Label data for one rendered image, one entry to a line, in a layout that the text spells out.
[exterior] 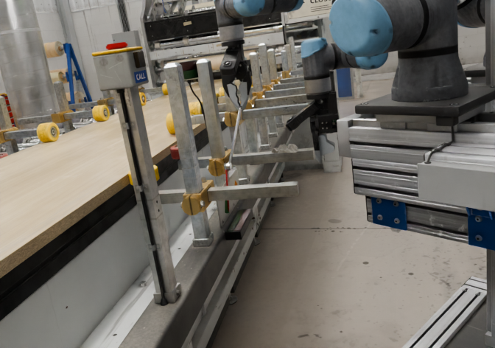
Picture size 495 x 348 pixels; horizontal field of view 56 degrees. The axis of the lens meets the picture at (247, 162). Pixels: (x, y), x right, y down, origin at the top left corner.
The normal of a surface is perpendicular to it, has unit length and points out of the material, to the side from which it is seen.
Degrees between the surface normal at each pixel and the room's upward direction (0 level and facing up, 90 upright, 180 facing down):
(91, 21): 90
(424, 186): 90
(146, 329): 0
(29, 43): 90
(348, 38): 97
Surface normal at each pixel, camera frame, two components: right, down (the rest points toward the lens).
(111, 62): -0.20, 0.28
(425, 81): -0.43, -0.01
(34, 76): 0.72, 0.08
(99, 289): 0.97, -0.07
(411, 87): -0.71, -0.03
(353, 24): -0.81, 0.36
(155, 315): -0.14, -0.96
